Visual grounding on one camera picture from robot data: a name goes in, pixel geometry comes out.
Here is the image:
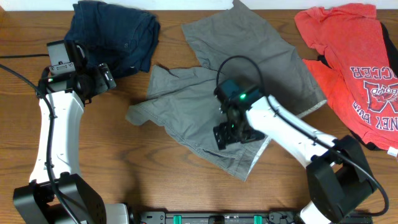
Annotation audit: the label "grey shorts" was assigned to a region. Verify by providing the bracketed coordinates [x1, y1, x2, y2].
[126, 1, 326, 180]

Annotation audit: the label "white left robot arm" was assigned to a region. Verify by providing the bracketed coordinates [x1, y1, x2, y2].
[13, 40, 132, 224]

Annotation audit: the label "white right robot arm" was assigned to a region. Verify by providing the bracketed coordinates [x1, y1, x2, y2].
[213, 80, 376, 223]

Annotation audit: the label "folded dark navy garment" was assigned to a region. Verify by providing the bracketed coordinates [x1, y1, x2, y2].
[65, 1, 160, 78]

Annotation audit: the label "red printed t-shirt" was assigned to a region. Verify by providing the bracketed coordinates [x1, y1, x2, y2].
[294, 2, 398, 151]

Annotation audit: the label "black garment under red shirt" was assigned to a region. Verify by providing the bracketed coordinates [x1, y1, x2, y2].
[317, 22, 398, 151]

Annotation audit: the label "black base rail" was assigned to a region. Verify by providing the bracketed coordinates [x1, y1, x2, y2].
[137, 212, 300, 224]

